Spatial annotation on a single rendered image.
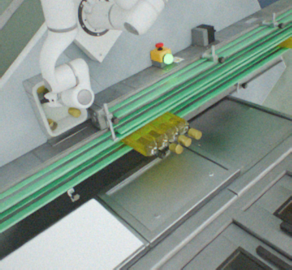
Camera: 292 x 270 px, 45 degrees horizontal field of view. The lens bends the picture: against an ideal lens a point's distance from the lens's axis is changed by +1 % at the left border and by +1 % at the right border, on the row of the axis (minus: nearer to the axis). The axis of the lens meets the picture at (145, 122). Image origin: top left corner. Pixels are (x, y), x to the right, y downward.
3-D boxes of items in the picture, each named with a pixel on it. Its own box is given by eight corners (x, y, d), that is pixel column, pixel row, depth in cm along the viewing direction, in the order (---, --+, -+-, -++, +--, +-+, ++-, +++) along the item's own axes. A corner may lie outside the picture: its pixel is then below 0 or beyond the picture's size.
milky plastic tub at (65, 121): (41, 131, 141) (51, 139, 135) (21, 81, 129) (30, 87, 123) (78, 112, 149) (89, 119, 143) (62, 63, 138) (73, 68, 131)
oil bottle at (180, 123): (149, 121, 160) (182, 138, 145) (147, 111, 157) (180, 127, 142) (158, 116, 163) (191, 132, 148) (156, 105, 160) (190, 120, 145)
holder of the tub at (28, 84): (45, 141, 145) (54, 149, 139) (21, 81, 130) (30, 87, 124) (81, 122, 153) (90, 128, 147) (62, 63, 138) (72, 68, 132)
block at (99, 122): (91, 126, 149) (100, 131, 144) (85, 106, 144) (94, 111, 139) (98, 122, 150) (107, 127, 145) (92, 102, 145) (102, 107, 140)
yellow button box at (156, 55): (151, 64, 167) (161, 68, 162) (148, 49, 163) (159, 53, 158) (162, 59, 171) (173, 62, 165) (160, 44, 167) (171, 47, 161)
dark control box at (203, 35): (191, 44, 180) (204, 47, 174) (190, 29, 176) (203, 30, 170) (203, 38, 184) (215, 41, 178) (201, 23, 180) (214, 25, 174)
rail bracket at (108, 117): (102, 135, 145) (119, 146, 136) (91, 99, 136) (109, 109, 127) (107, 132, 146) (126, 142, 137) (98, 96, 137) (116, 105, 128)
